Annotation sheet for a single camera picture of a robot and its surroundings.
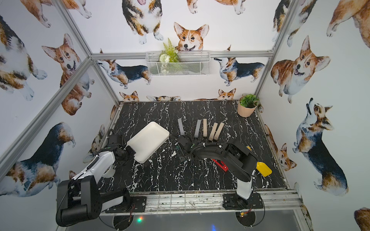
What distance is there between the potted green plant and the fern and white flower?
53cm

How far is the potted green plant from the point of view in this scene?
40.5 inches

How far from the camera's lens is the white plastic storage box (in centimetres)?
97
